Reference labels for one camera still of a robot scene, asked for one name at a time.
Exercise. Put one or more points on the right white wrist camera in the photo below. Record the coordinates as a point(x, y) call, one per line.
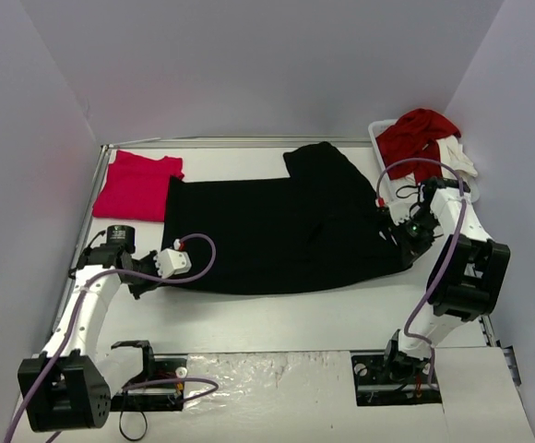
point(394, 212)

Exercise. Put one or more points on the black t shirt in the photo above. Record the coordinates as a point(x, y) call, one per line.
point(317, 229)

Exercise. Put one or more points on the white t shirt in basket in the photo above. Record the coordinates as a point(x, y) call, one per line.
point(452, 154)

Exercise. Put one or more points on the folded pink t shirt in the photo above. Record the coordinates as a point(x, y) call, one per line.
point(136, 187)

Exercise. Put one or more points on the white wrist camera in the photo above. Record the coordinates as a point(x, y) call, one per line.
point(394, 212)
point(169, 262)

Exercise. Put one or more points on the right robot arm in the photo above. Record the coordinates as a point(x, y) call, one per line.
point(466, 279)

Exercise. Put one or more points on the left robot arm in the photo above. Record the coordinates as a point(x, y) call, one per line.
point(67, 386)

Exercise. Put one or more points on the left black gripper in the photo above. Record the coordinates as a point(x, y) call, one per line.
point(147, 269)

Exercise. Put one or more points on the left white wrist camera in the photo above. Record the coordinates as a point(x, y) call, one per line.
point(169, 262)

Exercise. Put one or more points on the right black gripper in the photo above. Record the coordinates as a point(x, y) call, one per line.
point(397, 236)

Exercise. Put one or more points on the red t shirt in basket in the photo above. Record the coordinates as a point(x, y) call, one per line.
point(415, 135)

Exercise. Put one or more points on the white plastic basket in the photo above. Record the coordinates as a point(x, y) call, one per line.
point(389, 187)

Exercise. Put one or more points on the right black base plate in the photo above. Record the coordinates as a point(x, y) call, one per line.
point(379, 385)

